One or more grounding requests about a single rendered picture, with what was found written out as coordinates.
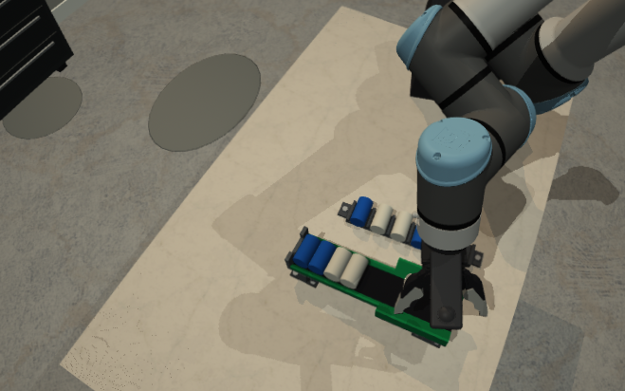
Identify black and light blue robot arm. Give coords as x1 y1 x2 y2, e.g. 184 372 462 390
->
396 0 625 329

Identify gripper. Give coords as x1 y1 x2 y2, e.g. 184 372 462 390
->
394 239 487 317

